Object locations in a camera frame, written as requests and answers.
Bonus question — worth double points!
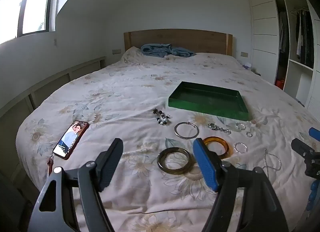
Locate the white wardrobe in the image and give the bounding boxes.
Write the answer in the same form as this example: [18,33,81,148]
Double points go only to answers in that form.
[246,0,320,112]

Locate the silver wristwatch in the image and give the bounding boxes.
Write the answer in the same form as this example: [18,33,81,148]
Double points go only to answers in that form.
[207,123,232,135]

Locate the green tray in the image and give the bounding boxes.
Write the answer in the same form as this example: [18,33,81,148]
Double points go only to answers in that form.
[168,81,250,122]

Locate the silver chain necklace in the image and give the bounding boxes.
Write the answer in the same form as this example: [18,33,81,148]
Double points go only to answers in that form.
[262,148,282,180]

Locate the wooden headboard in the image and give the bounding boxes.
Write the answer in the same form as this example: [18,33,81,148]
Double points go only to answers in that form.
[124,29,233,56]

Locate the olive green bangle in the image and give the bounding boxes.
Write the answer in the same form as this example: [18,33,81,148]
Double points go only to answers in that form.
[157,147,193,174]

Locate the thin silver bangle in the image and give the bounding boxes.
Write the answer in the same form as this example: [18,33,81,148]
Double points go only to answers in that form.
[174,121,199,139]

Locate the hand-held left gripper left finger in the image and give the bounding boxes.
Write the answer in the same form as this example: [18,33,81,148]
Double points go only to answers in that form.
[27,138,124,232]

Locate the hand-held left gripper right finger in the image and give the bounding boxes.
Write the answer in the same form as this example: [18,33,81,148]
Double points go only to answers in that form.
[192,138,289,232]

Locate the amber bangle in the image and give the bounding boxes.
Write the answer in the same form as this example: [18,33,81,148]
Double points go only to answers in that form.
[202,136,230,159]

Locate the blue blanket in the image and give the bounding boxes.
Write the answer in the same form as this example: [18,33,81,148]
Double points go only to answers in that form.
[140,43,197,58]

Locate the twisted silver bracelet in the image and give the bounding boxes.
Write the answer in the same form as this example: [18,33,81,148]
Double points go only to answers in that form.
[234,142,248,154]

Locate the red phone strap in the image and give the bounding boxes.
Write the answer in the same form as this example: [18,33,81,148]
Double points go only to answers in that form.
[47,154,55,176]

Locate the smartphone in red case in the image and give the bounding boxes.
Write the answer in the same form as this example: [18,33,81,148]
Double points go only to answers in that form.
[52,121,90,160]

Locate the dark beaded bracelet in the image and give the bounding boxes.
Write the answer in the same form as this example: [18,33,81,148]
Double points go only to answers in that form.
[153,108,172,126]

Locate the hanging clothes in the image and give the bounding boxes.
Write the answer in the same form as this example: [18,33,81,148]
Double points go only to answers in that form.
[278,11,290,53]
[295,9,314,67]

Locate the window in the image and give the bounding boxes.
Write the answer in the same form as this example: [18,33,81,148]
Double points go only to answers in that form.
[0,0,59,45]

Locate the floral bedsheet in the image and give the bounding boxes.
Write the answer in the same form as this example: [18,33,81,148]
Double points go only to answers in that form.
[15,46,320,232]

